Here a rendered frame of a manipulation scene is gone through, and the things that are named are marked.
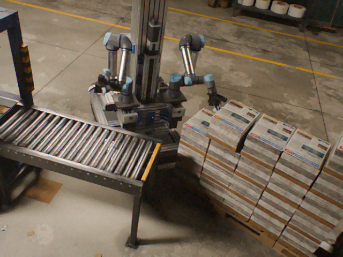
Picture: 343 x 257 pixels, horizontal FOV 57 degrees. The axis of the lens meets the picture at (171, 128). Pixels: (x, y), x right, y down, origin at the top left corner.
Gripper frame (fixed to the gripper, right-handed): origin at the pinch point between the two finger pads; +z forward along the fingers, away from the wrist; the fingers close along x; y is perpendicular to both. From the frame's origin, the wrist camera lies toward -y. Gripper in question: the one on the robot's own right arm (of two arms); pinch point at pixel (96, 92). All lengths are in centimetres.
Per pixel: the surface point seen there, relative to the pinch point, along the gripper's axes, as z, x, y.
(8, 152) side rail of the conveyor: 28, 54, 56
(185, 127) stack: -29, -78, 33
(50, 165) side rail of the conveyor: 34, 20, 53
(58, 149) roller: 21, 19, 47
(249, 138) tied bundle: 0, -124, 4
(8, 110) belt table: -16, 75, 54
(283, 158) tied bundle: 14, -149, 3
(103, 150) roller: 14.5, -14.9, 42.2
